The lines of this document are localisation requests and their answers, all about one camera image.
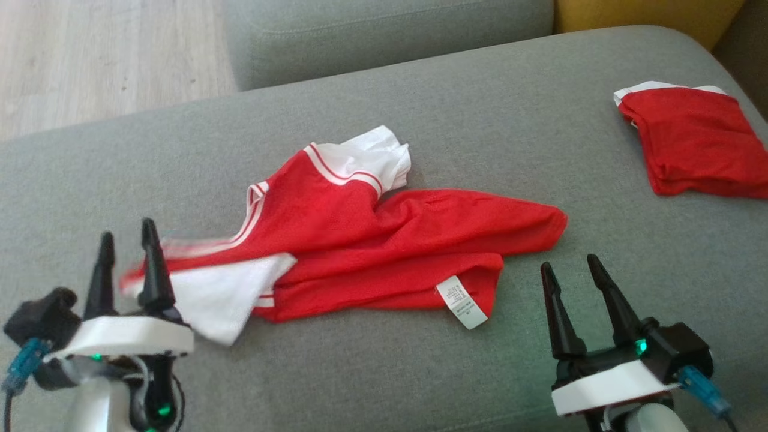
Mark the large grey sofa seat cushion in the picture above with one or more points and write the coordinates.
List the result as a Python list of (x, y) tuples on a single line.
[(420, 372)]

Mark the red white mesh basketball jersey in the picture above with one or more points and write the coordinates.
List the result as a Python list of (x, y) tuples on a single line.
[(372, 252)]

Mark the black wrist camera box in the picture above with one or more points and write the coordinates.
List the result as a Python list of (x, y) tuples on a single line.
[(42, 315), (681, 348)]

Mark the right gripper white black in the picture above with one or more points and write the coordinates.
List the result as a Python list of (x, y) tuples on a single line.
[(600, 387)]

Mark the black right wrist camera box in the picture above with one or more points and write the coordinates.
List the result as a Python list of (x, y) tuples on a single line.
[(681, 348)]

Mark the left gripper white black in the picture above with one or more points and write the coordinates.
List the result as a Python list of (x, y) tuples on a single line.
[(120, 336)]

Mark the dark grey sofa backrest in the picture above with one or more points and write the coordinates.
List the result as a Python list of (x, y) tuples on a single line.
[(750, 54)]

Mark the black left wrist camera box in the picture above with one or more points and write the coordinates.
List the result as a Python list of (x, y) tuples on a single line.
[(42, 315)]

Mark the small grey sofa cushion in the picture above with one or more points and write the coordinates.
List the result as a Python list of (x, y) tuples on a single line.
[(384, 36)]

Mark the yellow pillow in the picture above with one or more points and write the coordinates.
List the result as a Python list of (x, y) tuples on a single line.
[(648, 15)]

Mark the red shorts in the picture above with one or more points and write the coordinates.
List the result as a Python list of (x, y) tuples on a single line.
[(696, 144)]

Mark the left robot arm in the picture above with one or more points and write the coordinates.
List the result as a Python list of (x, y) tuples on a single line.
[(96, 402)]

